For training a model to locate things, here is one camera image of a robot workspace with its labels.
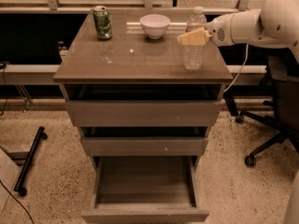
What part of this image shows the grey bottom drawer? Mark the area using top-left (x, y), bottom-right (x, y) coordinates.
top-left (81, 156), bottom-right (208, 224)

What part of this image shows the clear plastic water bottle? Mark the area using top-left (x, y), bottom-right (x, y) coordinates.
top-left (180, 7), bottom-right (206, 70)

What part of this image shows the grey middle drawer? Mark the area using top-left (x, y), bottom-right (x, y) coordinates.
top-left (81, 127), bottom-right (208, 157)

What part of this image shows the white cable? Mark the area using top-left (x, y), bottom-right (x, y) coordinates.
top-left (223, 42), bottom-right (249, 93)

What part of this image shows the black wheeled stand leg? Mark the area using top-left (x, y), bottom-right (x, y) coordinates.
top-left (13, 126), bottom-right (48, 197)

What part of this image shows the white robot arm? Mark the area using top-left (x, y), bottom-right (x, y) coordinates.
top-left (178, 0), bottom-right (299, 167)

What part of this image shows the black office chair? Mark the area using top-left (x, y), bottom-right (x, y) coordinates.
top-left (223, 56), bottom-right (299, 167)

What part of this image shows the black floor cable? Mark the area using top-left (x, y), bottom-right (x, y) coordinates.
top-left (0, 176), bottom-right (36, 224)

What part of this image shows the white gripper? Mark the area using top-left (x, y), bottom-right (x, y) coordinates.
top-left (178, 14), bottom-right (234, 47)

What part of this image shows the grey top drawer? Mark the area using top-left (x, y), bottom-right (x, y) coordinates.
top-left (66, 84), bottom-right (221, 127)

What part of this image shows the grey window ledge rail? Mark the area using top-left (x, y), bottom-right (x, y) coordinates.
top-left (0, 64), bottom-right (266, 86)

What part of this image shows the grey drawer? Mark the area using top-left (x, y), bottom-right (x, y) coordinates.
top-left (81, 127), bottom-right (208, 157)
top-left (81, 156), bottom-right (208, 224)
top-left (66, 84), bottom-right (221, 127)

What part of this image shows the green soda can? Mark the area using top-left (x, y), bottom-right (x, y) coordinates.
top-left (93, 6), bottom-right (112, 40)

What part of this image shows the grey drawer cabinet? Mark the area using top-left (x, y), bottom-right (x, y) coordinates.
top-left (52, 8), bottom-right (234, 224)

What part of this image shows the white bowl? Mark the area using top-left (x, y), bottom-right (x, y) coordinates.
top-left (140, 14), bottom-right (170, 39)

